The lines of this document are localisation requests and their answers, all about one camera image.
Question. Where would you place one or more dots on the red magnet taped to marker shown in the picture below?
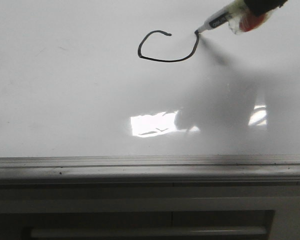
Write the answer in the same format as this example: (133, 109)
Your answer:
(244, 21)

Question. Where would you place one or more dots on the grey aluminium whiteboard frame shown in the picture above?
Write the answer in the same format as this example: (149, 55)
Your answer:
(165, 197)

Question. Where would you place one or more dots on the white black whiteboard marker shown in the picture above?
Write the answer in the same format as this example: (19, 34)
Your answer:
(221, 17)

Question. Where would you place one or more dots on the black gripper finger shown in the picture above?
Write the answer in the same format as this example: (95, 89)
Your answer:
(260, 7)

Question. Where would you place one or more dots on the white whiteboard surface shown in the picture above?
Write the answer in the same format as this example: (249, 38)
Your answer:
(102, 78)

